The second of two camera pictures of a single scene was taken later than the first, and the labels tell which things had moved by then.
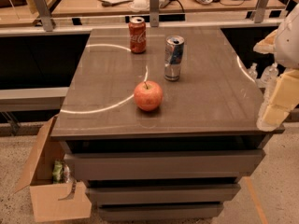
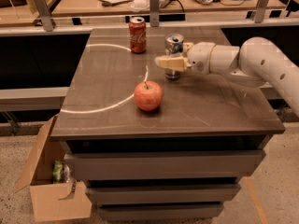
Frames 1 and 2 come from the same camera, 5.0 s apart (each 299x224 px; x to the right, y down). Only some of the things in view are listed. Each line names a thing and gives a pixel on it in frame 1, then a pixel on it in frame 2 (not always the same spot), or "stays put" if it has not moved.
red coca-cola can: (137, 35) stays put
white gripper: (290, 44) → (199, 57)
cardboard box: (54, 200) stays put
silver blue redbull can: (173, 57) stays put
